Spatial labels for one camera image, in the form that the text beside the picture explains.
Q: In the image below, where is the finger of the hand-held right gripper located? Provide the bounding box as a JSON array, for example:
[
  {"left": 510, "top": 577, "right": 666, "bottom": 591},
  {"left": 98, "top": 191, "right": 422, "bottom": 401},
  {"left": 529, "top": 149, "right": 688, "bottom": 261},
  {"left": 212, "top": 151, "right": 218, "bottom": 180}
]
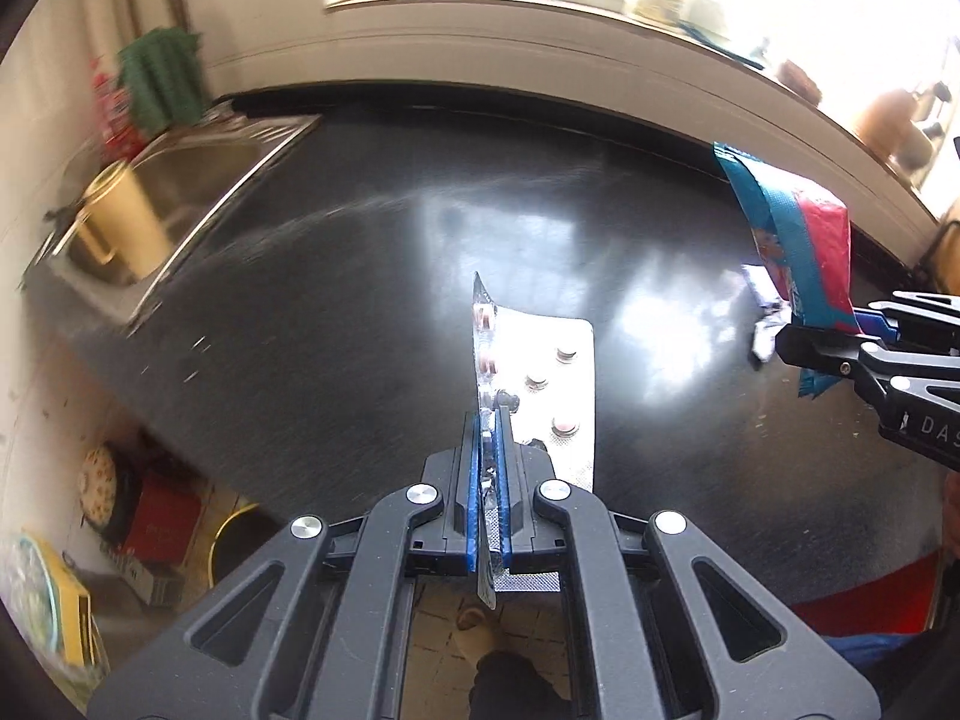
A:
[
  {"left": 775, "top": 321, "right": 902, "bottom": 407},
  {"left": 855, "top": 289, "right": 960, "bottom": 355}
]

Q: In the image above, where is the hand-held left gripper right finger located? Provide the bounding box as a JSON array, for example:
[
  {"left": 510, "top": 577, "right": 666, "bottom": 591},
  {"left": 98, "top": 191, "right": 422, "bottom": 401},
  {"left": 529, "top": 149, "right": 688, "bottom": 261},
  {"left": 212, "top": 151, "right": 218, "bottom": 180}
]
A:
[{"left": 495, "top": 405, "right": 882, "bottom": 720}]

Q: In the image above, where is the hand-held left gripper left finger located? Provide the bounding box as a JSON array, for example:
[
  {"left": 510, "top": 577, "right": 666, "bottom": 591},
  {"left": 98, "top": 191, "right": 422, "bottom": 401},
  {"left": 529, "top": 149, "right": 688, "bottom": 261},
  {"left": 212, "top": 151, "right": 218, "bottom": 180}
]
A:
[{"left": 88, "top": 409, "right": 482, "bottom": 720}]

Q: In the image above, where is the blue red snack bag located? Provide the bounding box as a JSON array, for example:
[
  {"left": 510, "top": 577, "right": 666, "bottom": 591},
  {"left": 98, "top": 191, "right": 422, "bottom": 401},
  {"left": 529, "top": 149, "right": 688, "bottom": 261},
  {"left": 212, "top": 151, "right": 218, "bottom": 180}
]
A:
[{"left": 711, "top": 141, "right": 865, "bottom": 399}]

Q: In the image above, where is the silver pill blister pack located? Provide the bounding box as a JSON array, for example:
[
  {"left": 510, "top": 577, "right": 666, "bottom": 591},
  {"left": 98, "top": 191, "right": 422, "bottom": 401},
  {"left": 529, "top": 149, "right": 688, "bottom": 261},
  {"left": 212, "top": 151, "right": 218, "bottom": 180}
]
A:
[{"left": 471, "top": 271, "right": 599, "bottom": 611}]

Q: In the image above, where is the crumpled white blue wrapper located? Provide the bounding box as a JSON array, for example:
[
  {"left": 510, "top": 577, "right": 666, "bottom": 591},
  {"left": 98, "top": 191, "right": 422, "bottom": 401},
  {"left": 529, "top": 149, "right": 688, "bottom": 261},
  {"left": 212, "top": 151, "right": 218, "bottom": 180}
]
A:
[{"left": 741, "top": 262, "right": 790, "bottom": 370}]

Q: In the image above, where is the person's foot in slipper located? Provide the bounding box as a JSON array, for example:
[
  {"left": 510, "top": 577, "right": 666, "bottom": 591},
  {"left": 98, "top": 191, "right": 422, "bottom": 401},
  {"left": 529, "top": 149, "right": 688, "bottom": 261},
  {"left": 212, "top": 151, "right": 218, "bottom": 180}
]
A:
[{"left": 453, "top": 603, "right": 512, "bottom": 662}]

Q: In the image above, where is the person's dark trouser leg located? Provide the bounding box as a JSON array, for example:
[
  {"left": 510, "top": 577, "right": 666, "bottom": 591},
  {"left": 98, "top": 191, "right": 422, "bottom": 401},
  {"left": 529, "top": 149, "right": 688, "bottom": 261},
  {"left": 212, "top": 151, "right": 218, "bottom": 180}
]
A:
[{"left": 468, "top": 651, "right": 572, "bottom": 720}]

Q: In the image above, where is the person's red clothing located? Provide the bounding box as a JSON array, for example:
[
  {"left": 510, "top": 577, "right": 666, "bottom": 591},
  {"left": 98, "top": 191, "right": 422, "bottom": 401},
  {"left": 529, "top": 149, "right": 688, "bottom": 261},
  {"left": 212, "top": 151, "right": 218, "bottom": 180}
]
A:
[{"left": 789, "top": 551, "right": 960, "bottom": 640}]

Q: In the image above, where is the terracotta pot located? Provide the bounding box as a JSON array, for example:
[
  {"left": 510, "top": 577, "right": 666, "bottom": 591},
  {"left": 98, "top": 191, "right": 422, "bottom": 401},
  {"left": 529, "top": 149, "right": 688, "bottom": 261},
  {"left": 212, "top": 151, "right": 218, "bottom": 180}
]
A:
[{"left": 855, "top": 86, "right": 929, "bottom": 160}]

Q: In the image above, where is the brown woven basket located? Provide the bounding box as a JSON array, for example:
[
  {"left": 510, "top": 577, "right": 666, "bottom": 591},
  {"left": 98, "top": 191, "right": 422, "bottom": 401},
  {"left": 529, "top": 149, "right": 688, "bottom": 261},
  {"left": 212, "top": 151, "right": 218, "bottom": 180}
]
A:
[{"left": 776, "top": 60, "right": 823, "bottom": 103}]

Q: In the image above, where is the red box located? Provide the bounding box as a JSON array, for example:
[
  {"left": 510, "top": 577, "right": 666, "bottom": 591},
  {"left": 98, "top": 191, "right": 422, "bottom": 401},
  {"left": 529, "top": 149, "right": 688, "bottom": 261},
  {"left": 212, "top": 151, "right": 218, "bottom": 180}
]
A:
[{"left": 122, "top": 471, "right": 205, "bottom": 565}]

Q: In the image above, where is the teal brush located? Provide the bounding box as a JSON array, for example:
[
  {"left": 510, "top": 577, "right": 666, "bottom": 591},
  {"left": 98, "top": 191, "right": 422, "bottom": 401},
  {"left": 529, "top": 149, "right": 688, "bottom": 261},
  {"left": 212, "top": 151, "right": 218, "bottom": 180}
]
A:
[{"left": 679, "top": 19, "right": 767, "bottom": 70}]

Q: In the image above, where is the round patterned plate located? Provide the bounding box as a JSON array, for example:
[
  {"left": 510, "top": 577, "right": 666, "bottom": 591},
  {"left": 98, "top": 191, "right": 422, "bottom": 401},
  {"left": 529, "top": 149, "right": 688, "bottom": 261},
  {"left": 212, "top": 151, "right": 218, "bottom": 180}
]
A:
[{"left": 79, "top": 446, "right": 122, "bottom": 527}]

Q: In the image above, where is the steel sink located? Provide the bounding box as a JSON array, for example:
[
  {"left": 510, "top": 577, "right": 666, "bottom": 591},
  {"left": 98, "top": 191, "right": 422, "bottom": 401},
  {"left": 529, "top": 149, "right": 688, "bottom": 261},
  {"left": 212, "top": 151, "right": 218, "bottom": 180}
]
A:
[{"left": 21, "top": 112, "right": 325, "bottom": 340}]

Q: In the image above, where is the yellow box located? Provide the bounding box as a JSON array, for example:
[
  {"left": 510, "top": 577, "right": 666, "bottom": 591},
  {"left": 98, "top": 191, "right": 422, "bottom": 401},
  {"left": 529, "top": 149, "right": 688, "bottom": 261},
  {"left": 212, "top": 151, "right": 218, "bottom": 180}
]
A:
[{"left": 0, "top": 531, "right": 107, "bottom": 670}]

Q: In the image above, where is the yellow mug in sink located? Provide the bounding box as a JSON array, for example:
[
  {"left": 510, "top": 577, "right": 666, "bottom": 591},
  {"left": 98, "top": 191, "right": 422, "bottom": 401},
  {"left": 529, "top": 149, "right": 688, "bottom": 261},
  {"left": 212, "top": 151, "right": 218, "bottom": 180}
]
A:
[{"left": 73, "top": 161, "right": 175, "bottom": 287}]

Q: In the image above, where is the green towel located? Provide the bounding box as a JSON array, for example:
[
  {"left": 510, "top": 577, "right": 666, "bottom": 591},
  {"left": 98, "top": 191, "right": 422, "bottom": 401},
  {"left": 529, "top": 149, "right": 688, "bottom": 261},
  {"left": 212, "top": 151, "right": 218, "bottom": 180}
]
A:
[{"left": 118, "top": 26, "right": 209, "bottom": 133}]

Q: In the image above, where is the red printed packet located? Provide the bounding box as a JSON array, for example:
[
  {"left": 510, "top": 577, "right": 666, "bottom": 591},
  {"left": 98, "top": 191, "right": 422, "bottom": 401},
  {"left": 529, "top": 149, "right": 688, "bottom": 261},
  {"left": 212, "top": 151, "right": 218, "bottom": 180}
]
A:
[{"left": 91, "top": 58, "right": 148, "bottom": 160}]

